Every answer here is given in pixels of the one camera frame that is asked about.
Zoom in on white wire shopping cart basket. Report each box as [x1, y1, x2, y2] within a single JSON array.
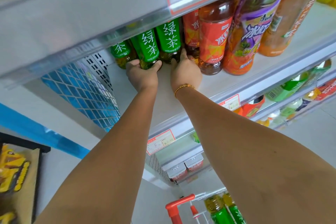
[[188, 187, 228, 224]]

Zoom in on row of pale drink bottles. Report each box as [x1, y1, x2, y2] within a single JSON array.
[[256, 97, 313, 128]]

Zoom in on small red bordered price tag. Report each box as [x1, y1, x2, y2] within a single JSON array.
[[146, 129, 176, 156], [218, 94, 241, 111]]

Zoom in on person's right forearm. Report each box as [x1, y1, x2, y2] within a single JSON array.
[[174, 86, 336, 224]]

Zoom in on red drink can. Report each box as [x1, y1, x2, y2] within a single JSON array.
[[233, 95, 266, 119]]

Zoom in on person's left forearm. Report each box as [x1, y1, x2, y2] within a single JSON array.
[[34, 85, 158, 224]]

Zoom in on gold bead bracelet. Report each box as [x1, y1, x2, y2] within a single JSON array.
[[174, 84, 195, 98]]

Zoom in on large orange drink bottle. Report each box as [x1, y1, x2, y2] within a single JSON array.
[[258, 0, 333, 57]]

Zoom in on red shopping cart handle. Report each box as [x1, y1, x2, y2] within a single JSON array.
[[165, 194, 196, 224]]

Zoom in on green label tea bottle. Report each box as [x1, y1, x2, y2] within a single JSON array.
[[222, 192, 246, 224], [130, 29, 161, 70], [110, 40, 136, 69], [204, 194, 235, 224], [155, 17, 183, 64]]

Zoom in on person's left hand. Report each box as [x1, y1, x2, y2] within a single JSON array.
[[126, 59, 163, 93]]

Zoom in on white red carton box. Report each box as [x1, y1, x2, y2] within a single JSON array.
[[184, 153, 204, 172], [166, 163, 188, 182]]

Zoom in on white perforated shelf panel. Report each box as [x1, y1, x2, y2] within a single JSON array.
[[78, 52, 114, 93]]

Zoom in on light green soda bottle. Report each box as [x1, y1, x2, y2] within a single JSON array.
[[307, 59, 332, 83], [265, 71, 311, 103]]

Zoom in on blue wire mesh panel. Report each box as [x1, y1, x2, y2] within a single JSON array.
[[41, 62, 121, 132]]

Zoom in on person's right hand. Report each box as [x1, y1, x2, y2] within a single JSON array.
[[171, 48, 203, 93]]

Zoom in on large purple label tea bottle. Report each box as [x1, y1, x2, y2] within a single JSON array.
[[223, 0, 288, 76]]

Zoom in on small red label tea bottle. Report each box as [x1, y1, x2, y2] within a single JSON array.
[[198, 0, 235, 76], [182, 10, 200, 62]]

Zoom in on red label drink bottle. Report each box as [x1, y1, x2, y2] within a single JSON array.
[[302, 79, 336, 102]]

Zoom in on yellow toy excavator box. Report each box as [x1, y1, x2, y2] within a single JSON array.
[[0, 132, 51, 224]]

